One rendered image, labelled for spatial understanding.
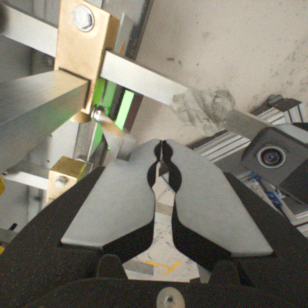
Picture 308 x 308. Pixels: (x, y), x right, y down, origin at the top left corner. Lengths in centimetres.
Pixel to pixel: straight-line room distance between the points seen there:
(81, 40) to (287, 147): 23
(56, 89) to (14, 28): 11
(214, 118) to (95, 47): 17
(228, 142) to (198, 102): 84
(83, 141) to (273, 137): 41
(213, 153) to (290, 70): 63
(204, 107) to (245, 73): 98
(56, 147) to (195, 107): 50
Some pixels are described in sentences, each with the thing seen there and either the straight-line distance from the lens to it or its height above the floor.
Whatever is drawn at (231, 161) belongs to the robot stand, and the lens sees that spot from 116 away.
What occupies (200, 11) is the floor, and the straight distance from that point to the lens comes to 112.
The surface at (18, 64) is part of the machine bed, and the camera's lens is 54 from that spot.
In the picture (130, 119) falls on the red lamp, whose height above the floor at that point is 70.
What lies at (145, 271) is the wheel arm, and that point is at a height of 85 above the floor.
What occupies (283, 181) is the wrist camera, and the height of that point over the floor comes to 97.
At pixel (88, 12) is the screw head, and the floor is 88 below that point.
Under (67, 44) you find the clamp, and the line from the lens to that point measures 24.
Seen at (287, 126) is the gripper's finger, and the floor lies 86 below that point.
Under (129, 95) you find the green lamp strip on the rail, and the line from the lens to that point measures 41.
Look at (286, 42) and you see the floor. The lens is 128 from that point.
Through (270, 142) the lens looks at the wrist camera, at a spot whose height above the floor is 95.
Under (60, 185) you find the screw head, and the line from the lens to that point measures 35.
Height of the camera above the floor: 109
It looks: 58 degrees down
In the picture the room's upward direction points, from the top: 177 degrees counter-clockwise
